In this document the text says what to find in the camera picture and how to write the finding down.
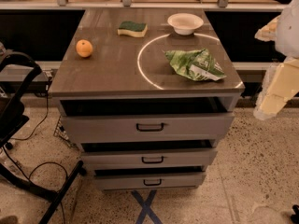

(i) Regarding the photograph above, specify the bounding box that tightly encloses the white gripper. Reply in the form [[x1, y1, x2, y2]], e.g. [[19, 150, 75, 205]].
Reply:
[[253, 0, 299, 120]]

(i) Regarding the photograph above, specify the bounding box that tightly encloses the white paper bowl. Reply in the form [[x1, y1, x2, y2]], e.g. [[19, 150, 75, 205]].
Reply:
[[167, 13, 204, 35]]

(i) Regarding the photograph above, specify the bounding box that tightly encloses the green chip bag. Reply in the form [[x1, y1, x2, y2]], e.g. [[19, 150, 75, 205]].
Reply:
[[164, 49, 226, 81]]

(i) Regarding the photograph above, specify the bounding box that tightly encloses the grey drawer cabinet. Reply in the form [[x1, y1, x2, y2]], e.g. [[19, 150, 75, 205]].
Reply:
[[50, 8, 244, 179]]

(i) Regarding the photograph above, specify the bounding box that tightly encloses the top grey drawer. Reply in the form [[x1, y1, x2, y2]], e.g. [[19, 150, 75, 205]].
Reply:
[[62, 113, 234, 144]]

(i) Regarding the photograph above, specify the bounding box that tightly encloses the grey drawer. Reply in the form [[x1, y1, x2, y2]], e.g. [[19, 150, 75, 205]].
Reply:
[[93, 172, 206, 190], [81, 148, 217, 170], [62, 113, 234, 144]]

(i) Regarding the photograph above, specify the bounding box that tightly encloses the green yellow sponge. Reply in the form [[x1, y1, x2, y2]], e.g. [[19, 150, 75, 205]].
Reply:
[[117, 21, 148, 37]]

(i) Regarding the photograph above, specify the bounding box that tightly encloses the middle grey drawer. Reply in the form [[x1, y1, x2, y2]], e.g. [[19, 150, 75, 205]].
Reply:
[[81, 148, 217, 170]]

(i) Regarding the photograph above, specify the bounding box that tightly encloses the bottom grey drawer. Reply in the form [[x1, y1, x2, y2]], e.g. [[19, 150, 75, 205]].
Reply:
[[93, 172, 206, 190]]

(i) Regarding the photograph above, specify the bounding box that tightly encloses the orange fruit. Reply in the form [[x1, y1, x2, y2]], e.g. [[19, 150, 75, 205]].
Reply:
[[76, 39, 93, 58]]

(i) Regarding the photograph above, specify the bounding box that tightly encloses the blue tape cross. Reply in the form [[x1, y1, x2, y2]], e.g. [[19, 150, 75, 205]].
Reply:
[[131, 189, 163, 224]]

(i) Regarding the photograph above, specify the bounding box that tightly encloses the black floor cable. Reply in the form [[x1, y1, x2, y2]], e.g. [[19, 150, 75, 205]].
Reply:
[[2, 72, 69, 224]]

